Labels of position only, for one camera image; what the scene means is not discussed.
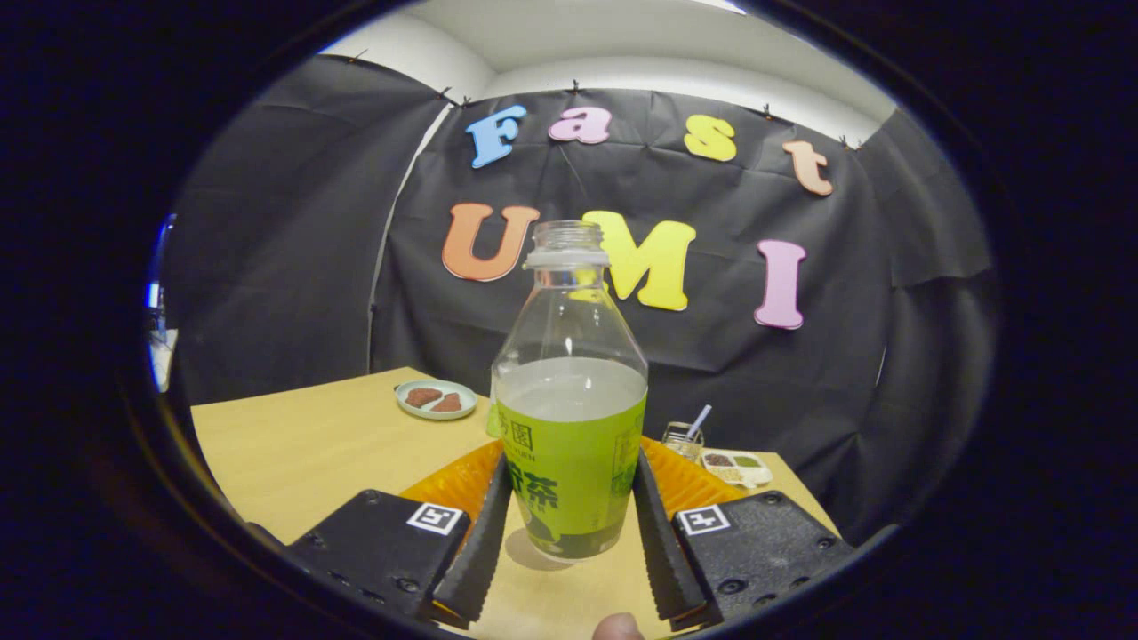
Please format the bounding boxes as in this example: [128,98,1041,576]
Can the white divided tray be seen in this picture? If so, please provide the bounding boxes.
[700,449,774,488]

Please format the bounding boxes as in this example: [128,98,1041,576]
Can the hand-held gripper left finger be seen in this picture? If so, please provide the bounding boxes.
[284,438,515,628]

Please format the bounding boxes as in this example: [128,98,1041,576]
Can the glass jar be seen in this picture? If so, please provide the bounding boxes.
[661,421,705,463]

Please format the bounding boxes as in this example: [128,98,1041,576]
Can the green label juice bottle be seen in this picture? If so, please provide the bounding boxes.
[491,220,649,561]

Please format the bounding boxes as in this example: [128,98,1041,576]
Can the computer monitor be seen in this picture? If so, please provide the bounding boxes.
[147,213,176,312]

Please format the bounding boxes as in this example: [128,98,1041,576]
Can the pale green plate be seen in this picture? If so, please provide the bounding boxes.
[395,380,479,420]

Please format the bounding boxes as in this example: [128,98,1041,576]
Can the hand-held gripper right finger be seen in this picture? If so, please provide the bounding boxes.
[633,436,859,628]

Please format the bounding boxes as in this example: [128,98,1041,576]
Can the white side desk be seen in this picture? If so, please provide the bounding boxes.
[147,329,179,394]

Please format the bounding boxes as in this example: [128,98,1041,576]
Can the wooden table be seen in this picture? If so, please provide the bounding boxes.
[189,366,841,640]

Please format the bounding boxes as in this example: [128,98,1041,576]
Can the black backdrop cloth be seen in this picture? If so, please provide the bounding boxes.
[160,53,997,548]

